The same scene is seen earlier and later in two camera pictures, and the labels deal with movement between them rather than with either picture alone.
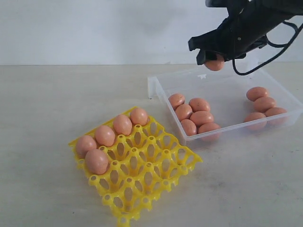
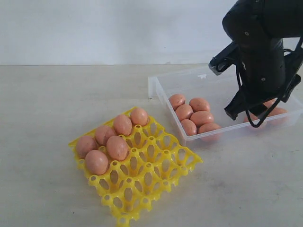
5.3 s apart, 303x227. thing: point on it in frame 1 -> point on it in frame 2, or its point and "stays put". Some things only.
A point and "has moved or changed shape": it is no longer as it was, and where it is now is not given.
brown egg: x=216 y=65 has moved or changed shape
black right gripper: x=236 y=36 -> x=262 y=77
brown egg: x=199 y=104 stays put
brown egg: x=200 y=117 stays put
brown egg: x=183 y=111 stays put
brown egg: x=104 y=135 stays put
